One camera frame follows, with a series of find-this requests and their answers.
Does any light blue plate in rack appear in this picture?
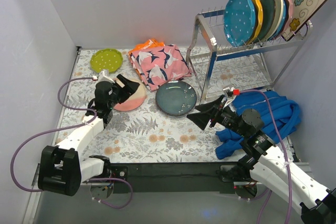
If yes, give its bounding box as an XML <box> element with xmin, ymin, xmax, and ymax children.
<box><xmin>272</xmin><ymin>1</ymin><xmax>287</xmax><ymax>38</ymax></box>

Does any blue cloth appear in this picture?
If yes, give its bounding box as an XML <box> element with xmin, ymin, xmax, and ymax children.
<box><xmin>215</xmin><ymin>91</ymin><xmax>301</xmax><ymax>159</ymax></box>

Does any floral table mat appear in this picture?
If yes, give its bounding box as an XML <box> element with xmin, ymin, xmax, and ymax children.
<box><xmin>57</xmin><ymin>50</ymin><xmax>269</xmax><ymax>163</ymax></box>

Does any pink bird print cloth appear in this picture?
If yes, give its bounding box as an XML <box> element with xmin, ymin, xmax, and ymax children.
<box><xmin>130</xmin><ymin>44</ymin><xmax>191</xmax><ymax>91</ymax></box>

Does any steel dish rack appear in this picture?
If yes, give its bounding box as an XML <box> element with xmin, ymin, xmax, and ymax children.
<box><xmin>186</xmin><ymin>9</ymin><xmax>313</xmax><ymax>103</ymax></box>

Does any pink plate in rack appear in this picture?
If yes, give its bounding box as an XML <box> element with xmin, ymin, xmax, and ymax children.
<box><xmin>279</xmin><ymin>0</ymin><xmax>293</xmax><ymax>34</ymax></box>

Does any dark teal plate in rack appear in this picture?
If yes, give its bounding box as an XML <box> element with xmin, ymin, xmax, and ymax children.
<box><xmin>254</xmin><ymin>0</ymin><xmax>275</xmax><ymax>42</ymax></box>

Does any yellow polka dot plate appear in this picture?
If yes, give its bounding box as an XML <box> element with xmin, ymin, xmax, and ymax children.
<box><xmin>248</xmin><ymin>0</ymin><xmax>264</xmax><ymax>44</ymax></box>

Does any green polka dot plate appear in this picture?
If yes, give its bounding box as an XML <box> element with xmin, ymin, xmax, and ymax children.
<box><xmin>90</xmin><ymin>48</ymin><xmax>123</xmax><ymax>73</ymax></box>

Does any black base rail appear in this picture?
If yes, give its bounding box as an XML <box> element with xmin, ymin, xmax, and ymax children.
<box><xmin>89</xmin><ymin>161</ymin><xmax>263</xmax><ymax>195</ymax></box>

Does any dark teal plate on table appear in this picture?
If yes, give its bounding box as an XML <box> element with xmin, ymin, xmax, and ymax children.
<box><xmin>155</xmin><ymin>80</ymin><xmax>197</xmax><ymax>116</ymax></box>

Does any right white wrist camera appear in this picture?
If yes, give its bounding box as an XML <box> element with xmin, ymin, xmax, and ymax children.
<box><xmin>223</xmin><ymin>86</ymin><xmax>240</xmax><ymax>100</ymax></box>

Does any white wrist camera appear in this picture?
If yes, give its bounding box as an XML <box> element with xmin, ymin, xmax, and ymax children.
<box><xmin>92</xmin><ymin>69</ymin><xmax>115</xmax><ymax>83</ymax></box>
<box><xmin>223</xmin><ymin>86</ymin><xmax>240</xmax><ymax>100</ymax></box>

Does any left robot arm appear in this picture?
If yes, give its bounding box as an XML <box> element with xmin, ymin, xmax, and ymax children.
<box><xmin>38</xmin><ymin>74</ymin><xmax>140</xmax><ymax>196</ymax></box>

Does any blue polka dot plate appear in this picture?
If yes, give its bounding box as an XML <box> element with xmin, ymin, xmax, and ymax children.
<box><xmin>223</xmin><ymin>0</ymin><xmax>256</xmax><ymax>47</ymax></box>

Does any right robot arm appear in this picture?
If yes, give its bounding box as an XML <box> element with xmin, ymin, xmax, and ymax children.
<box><xmin>187</xmin><ymin>98</ymin><xmax>335</xmax><ymax>223</ymax></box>

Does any cream rimmed plate in rack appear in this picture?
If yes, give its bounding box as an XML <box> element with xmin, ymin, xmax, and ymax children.
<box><xmin>266</xmin><ymin>0</ymin><xmax>284</xmax><ymax>40</ymax></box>

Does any cream and pink plate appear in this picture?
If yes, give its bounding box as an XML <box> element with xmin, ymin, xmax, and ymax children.
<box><xmin>114</xmin><ymin>78</ymin><xmax>146</xmax><ymax>112</ymax></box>

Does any orange cloth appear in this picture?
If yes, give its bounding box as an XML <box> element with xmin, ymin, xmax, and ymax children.
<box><xmin>128</xmin><ymin>38</ymin><xmax>165</xmax><ymax>57</ymax></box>

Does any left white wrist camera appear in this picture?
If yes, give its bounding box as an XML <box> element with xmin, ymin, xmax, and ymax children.
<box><xmin>92</xmin><ymin>69</ymin><xmax>115</xmax><ymax>83</ymax></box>

